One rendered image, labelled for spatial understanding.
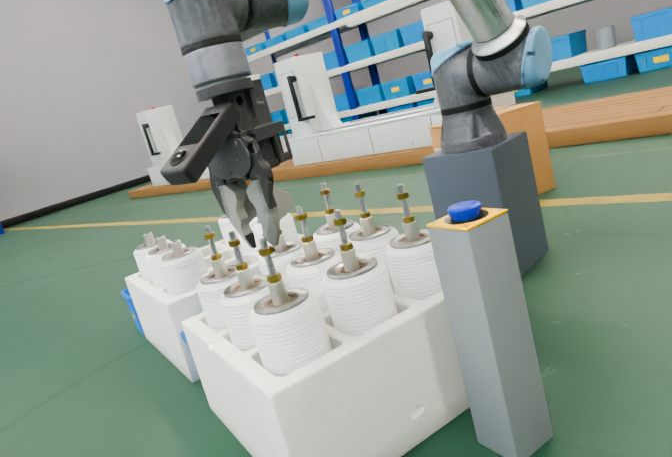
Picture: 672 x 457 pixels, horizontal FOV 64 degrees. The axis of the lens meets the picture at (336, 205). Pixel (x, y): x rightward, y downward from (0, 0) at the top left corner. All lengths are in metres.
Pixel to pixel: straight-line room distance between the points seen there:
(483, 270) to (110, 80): 7.38
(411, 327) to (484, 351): 0.12
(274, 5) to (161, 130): 4.79
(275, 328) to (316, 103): 3.15
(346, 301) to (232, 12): 0.40
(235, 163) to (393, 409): 0.39
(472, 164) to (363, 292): 0.55
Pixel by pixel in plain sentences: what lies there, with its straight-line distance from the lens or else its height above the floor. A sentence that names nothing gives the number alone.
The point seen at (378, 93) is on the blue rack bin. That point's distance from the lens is 6.60.
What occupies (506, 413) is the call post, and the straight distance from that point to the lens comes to 0.73.
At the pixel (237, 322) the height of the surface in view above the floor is 0.22.
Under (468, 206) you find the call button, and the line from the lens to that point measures 0.65.
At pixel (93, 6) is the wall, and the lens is 8.06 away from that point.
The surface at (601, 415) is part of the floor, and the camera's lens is 0.84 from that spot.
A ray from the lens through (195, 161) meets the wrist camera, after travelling 0.62.
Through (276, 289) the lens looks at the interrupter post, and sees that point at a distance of 0.71.
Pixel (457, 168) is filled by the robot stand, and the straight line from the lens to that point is 1.23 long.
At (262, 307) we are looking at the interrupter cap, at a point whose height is 0.25.
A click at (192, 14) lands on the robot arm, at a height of 0.62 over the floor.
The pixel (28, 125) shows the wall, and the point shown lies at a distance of 7.37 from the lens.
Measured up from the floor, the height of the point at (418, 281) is 0.20.
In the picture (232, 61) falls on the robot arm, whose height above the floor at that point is 0.56.
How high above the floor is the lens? 0.50
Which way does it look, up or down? 11 degrees down
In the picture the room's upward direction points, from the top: 15 degrees counter-clockwise
